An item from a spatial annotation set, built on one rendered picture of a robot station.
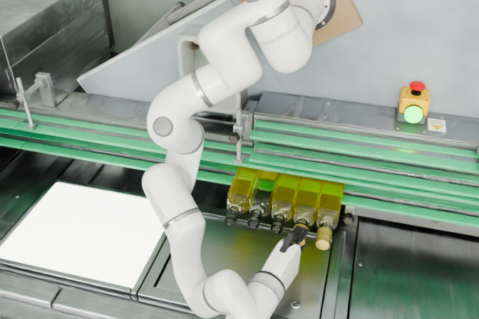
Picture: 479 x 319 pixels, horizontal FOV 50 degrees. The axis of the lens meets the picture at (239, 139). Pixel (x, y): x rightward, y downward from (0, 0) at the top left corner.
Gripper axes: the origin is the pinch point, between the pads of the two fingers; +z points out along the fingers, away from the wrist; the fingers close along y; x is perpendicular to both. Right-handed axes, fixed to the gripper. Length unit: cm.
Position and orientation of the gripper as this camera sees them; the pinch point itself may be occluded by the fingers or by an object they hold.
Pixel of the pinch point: (299, 239)
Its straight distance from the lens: 123.8
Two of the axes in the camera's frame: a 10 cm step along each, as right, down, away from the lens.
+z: 5.0, -5.0, 7.1
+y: 0.0, -8.1, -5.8
